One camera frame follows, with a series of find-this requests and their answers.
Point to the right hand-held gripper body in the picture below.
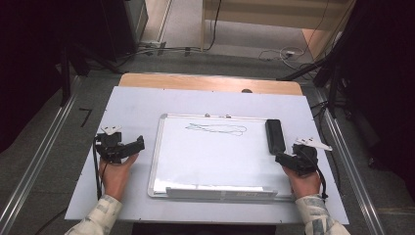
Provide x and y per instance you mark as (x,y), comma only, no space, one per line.
(305,160)

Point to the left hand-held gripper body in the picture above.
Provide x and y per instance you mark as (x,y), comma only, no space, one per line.
(110,145)

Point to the black whiteboard eraser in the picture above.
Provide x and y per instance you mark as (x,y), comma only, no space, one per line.
(275,136)

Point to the white whiteboard with metal frame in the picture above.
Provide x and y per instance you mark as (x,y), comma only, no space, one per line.
(215,156)

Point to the person's right hand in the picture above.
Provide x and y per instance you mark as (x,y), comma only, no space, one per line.
(305,185)

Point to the person's left hand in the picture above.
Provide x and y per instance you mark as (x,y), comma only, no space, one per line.
(114,178)

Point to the black metal stand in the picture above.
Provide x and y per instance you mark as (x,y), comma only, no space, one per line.
(332,84)
(65,78)

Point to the wooden table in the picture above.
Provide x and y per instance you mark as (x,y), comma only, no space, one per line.
(195,82)

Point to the black cabinet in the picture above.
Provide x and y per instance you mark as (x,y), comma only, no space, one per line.
(120,26)

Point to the light wooden furniture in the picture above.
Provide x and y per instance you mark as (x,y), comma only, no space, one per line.
(267,14)

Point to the metal floor rail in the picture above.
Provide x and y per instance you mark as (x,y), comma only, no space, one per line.
(39,153)
(354,176)

